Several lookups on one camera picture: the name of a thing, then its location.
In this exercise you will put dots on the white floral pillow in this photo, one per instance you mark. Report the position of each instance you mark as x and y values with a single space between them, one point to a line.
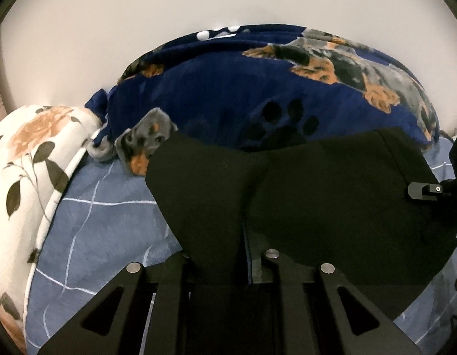
40 162

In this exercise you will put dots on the black pants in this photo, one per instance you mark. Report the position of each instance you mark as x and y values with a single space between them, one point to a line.
324 199

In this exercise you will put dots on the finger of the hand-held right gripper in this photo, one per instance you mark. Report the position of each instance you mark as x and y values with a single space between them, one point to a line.
422 191

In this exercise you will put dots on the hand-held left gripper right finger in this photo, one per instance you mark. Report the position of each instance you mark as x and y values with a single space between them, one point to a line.
258 266

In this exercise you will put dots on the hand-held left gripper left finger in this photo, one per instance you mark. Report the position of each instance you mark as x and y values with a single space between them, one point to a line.
173 284

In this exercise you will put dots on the blue checked bed sheet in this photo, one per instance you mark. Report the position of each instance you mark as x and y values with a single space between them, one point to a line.
114 236

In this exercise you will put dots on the navy dog print blanket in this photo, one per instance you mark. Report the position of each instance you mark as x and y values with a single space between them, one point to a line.
221 92

